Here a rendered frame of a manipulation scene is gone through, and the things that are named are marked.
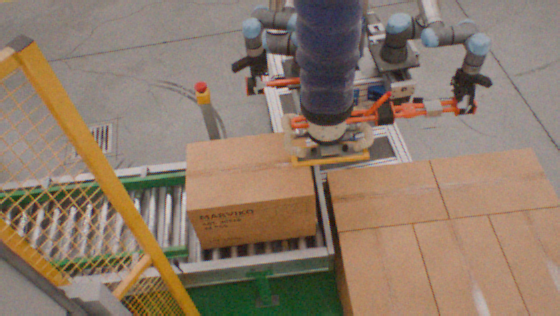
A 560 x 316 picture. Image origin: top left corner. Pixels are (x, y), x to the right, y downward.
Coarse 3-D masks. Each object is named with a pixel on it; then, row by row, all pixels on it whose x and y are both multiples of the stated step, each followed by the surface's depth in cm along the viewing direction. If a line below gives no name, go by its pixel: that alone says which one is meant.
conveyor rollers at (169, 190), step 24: (168, 192) 272; (24, 216) 268; (72, 216) 267; (120, 216) 265; (168, 216) 263; (48, 240) 258; (96, 240) 257; (120, 240) 257; (168, 240) 254; (288, 240) 251
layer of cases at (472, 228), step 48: (336, 192) 267; (384, 192) 265; (432, 192) 263; (480, 192) 261; (528, 192) 260; (336, 240) 263; (384, 240) 247; (432, 240) 246; (480, 240) 244; (528, 240) 243; (384, 288) 232; (432, 288) 231; (480, 288) 230; (528, 288) 228
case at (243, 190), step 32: (192, 160) 235; (224, 160) 233; (256, 160) 232; (288, 160) 231; (192, 192) 223; (224, 192) 222; (256, 192) 221; (288, 192) 220; (192, 224) 228; (224, 224) 231; (256, 224) 235; (288, 224) 238
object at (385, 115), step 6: (384, 102) 209; (390, 102) 208; (378, 108) 207; (384, 108) 207; (390, 108) 207; (372, 114) 210; (378, 114) 205; (384, 114) 205; (390, 114) 205; (378, 120) 204; (384, 120) 204; (390, 120) 206
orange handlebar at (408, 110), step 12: (276, 84) 222; (288, 84) 223; (396, 108) 208; (408, 108) 207; (420, 108) 209; (444, 108) 206; (300, 120) 208; (348, 120) 205; (360, 120) 206; (372, 120) 206
